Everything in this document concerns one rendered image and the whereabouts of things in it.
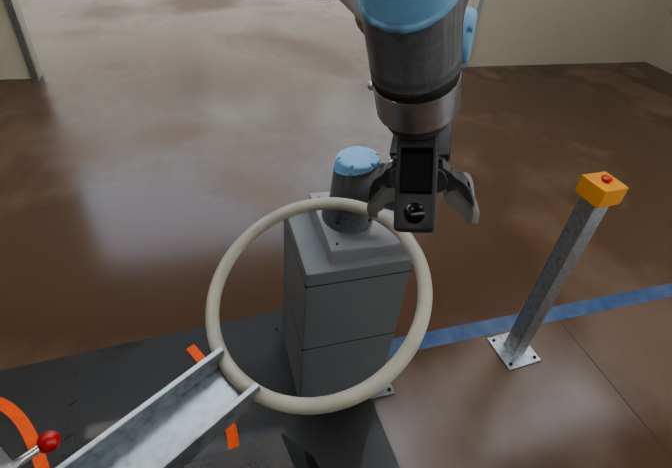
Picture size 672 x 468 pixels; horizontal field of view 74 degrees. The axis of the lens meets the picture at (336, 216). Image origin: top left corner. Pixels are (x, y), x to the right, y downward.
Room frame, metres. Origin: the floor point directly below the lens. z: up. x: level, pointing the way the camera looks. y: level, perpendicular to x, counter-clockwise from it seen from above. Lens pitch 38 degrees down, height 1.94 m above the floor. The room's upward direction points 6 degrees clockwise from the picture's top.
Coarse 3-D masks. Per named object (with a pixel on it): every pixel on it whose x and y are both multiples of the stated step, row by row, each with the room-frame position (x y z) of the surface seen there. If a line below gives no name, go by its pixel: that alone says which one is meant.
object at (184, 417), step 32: (192, 384) 0.46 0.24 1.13; (224, 384) 0.47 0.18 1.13; (256, 384) 0.45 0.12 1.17; (128, 416) 0.37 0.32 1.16; (160, 416) 0.40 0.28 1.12; (192, 416) 0.40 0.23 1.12; (224, 416) 0.39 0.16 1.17; (96, 448) 0.32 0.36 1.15; (128, 448) 0.34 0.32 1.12; (160, 448) 0.34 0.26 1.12; (192, 448) 0.33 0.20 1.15
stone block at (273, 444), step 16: (240, 448) 0.56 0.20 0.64; (256, 448) 0.56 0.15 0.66; (272, 448) 0.55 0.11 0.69; (288, 448) 0.55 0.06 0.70; (192, 464) 0.51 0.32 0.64; (208, 464) 0.50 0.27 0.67; (224, 464) 0.50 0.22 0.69; (240, 464) 0.49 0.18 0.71; (256, 464) 0.49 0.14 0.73; (272, 464) 0.48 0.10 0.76; (288, 464) 0.48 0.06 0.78; (304, 464) 0.51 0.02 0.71
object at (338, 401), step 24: (264, 216) 0.83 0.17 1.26; (288, 216) 0.84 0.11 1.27; (384, 216) 0.80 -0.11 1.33; (240, 240) 0.77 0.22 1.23; (408, 240) 0.73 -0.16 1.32; (216, 288) 0.66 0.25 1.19; (216, 312) 0.61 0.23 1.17; (216, 336) 0.55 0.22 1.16; (408, 336) 0.53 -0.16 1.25; (408, 360) 0.49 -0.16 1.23; (240, 384) 0.46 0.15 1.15; (360, 384) 0.45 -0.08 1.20; (384, 384) 0.45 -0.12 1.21; (288, 408) 0.42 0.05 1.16; (312, 408) 0.41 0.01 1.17; (336, 408) 0.42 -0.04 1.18
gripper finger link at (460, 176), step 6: (450, 174) 0.46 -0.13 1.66; (456, 174) 0.46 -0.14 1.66; (462, 174) 0.47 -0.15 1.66; (450, 180) 0.46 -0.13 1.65; (456, 180) 0.46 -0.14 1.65; (462, 180) 0.46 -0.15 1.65; (468, 180) 0.47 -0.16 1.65; (450, 186) 0.46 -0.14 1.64; (456, 186) 0.46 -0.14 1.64; (462, 186) 0.46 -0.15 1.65; (468, 186) 0.46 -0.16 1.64; (462, 192) 0.46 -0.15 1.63; (468, 192) 0.46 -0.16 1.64; (468, 198) 0.47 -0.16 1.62; (474, 198) 0.48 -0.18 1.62; (474, 204) 0.47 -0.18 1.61
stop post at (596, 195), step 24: (576, 192) 1.49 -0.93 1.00; (600, 192) 1.41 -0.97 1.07; (624, 192) 1.43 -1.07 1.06; (576, 216) 1.47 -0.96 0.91; (600, 216) 1.44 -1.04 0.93; (576, 240) 1.42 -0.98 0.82; (552, 264) 1.46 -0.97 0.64; (552, 288) 1.43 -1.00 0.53; (528, 312) 1.46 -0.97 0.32; (504, 336) 1.55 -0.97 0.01; (528, 336) 1.43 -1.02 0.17; (504, 360) 1.40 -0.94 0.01; (528, 360) 1.41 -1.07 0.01
